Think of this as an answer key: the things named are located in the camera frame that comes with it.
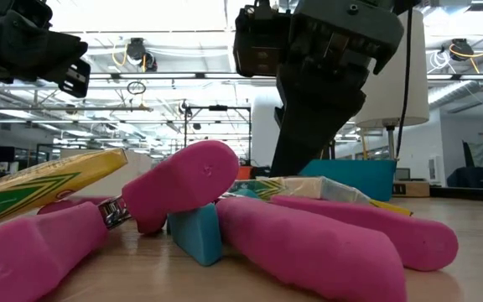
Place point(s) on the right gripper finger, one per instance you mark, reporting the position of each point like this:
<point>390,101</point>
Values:
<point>313,126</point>

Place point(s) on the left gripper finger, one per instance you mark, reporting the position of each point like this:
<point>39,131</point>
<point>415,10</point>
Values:
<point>36,54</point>
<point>76,79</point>

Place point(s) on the yellow green crayon box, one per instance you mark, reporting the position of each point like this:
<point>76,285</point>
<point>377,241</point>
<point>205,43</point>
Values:
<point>304,188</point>
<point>392,207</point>

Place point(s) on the yellow packets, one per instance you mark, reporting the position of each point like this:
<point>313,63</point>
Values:
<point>36,184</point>

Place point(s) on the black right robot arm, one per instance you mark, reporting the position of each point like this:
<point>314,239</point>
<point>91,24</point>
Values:
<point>407,5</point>

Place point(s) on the white building column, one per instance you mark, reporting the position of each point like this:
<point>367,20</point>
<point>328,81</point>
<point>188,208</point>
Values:
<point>264,134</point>

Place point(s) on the blue plastic bin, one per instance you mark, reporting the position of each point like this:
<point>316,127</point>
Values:
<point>359,176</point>

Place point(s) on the white shade table lamp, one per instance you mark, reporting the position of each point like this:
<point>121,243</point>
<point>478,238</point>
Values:
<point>417,84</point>

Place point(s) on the dark blue beanbag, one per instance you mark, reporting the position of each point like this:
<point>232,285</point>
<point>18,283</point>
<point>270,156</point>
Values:
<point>468,177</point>

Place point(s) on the black metal frame rig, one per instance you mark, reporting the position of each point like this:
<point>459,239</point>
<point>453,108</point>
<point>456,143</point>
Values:
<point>217,107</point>

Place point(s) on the black aluminium table frame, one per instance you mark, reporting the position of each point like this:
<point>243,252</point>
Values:
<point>468,192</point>

